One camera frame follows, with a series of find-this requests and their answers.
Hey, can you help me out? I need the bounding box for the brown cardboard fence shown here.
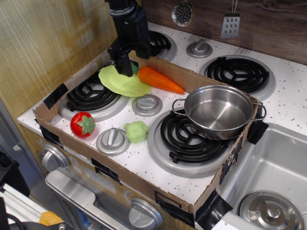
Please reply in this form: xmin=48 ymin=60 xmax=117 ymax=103
xmin=34 ymin=52 xmax=264 ymax=229

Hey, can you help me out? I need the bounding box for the hanging metal strainer spoon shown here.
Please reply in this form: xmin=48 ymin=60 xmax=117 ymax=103
xmin=171 ymin=0 xmax=195 ymax=27

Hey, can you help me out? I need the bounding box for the black burner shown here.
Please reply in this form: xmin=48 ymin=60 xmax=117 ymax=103
xmin=147 ymin=108 xmax=235 ymax=178
xmin=114 ymin=30 xmax=178 ymax=62
xmin=59 ymin=71 xmax=129 ymax=122
xmin=199 ymin=55 xmax=276 ymax=101

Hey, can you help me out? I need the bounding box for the right silver oven dial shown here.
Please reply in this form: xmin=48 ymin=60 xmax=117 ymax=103
xmin=129 ymin=197 xmax=164 ymax=230

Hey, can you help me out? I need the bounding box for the orange toy carrot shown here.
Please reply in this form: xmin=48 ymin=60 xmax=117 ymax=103
xmin=131 ymin=62 xmax=185 ymax=94

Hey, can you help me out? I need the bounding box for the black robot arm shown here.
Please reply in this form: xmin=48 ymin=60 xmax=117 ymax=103
xmin=107 ymin=0 xmax=151 ymax=77

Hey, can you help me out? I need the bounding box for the green toy lettuce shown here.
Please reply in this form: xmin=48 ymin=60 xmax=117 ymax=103
xmin=124 ymin=121 xmax=148 ymax=143

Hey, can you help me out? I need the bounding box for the red toy strawberry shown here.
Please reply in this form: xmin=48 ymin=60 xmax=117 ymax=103
xmin=70 ymin=112 xmax=96 ymax=138

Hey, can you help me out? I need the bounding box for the back left black burner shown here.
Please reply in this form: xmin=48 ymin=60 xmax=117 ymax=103
xmin=114 ymin=30 xmax=178 ymax=62

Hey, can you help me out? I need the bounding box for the hanging metal slotted spatula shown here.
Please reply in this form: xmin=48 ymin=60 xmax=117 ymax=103
xmin=221 ymin=0 xmax=240 ymax=39

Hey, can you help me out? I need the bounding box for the grey stove knob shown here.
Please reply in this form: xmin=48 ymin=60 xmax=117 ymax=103
xmin=132 ymin=94 xmax=163 ymax=117
xmin=186 ymin=39 xmax=213 ymax=58
xmin=96 ymin=128 xmax=130 ymax=156

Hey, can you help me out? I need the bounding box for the grey front stove knob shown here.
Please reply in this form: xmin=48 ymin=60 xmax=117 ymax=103
xmin=96 ymin=128 xmax=130 ymax=156

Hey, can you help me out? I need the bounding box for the grey sink basin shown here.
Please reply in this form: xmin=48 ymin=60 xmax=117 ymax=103
xmin=194 ymin=122 xmax=307 ymax=230

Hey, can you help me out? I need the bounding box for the steel pot lid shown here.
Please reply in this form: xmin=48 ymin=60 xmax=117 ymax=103
xmin=237 ymin=190 xmax=305 ymax=230

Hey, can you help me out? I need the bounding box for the back right black burner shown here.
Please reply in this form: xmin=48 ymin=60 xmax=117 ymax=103
xmin=199 ymin=55 xmax=276 ymax=101

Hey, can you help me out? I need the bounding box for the left silver oven dial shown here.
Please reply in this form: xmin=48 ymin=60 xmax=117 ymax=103
xmin=42 ymin=144 xmax=70 ymax=172

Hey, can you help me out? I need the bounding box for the front left black burner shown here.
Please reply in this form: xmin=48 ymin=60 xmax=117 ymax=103
xmin=59 ymin=71 xmax=129 ymax=122

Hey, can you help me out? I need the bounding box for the silver oven dial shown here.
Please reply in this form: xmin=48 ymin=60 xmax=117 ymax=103
xmin=129 ymin=197 xmax=164 ymax=230
xmin=42 ymin=144 xmax=70 ymax=172

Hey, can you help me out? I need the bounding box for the orange yellow cloth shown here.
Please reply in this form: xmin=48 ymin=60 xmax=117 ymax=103
xmin=38 ymin=211 xmax=63 ymax=226

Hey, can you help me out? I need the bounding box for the silver oven door handle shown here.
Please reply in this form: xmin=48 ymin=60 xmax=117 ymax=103
xmin=46 ymin=170 xmax=127 ymax=230

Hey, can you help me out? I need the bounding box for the stainless steel pot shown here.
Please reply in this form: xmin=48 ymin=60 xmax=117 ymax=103
xmin=182 ymin=85 xmax=267 ymax=140

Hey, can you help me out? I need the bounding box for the light green plastic plate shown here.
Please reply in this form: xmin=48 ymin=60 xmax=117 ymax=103
xmin=98 ymin=66 xmax=152 ymax=97

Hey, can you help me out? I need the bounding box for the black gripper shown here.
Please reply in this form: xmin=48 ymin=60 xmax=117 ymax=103
xmin=108 ymin=6 xmax=151 ymax=77

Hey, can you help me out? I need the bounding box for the front right black burner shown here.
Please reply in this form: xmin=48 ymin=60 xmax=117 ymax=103
xmin=147 ymin=108 xmax=235 ymax=178

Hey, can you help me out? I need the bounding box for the grey centre stove knob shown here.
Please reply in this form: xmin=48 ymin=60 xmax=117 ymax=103
xmin=132 ymin=94 xmax=163 ymax=117

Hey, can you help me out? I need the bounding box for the grey back stove knob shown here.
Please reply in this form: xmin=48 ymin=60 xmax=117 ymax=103
xmin=186 ymin=39 xmax=213 ymax=58

